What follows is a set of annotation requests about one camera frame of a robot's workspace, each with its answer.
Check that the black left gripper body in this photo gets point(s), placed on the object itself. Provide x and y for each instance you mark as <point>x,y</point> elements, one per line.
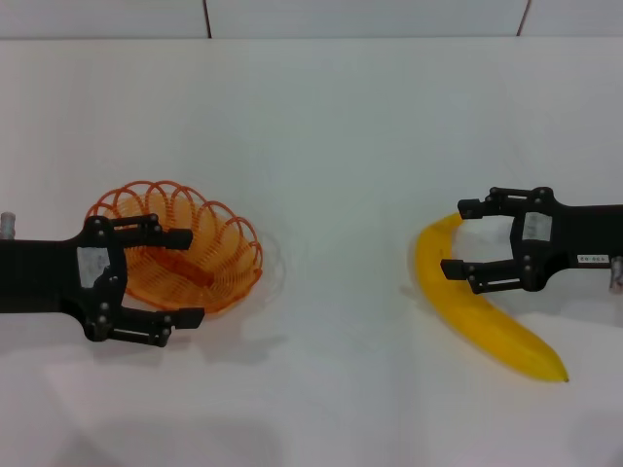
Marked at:
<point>44,275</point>

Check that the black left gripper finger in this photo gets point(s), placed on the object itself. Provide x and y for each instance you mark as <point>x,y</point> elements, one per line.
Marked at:
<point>187,317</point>
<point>170,238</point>

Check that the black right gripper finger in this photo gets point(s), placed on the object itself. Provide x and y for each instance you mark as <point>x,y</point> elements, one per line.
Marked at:
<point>472,208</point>
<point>455,270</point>

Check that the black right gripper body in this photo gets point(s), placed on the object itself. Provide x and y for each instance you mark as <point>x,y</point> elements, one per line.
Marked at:
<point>584,233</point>

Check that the yellow banana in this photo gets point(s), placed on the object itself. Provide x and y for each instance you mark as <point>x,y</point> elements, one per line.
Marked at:
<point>487,326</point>

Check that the metal plug on right gripper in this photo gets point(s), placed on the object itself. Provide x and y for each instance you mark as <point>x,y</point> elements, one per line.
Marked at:
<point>617,275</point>

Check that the metal plug on gripper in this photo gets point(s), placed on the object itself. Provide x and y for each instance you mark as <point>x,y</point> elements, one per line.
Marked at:
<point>617,275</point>
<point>7,225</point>

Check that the metal plug on left gripper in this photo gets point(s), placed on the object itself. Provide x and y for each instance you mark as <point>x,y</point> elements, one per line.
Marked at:
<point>7,225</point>

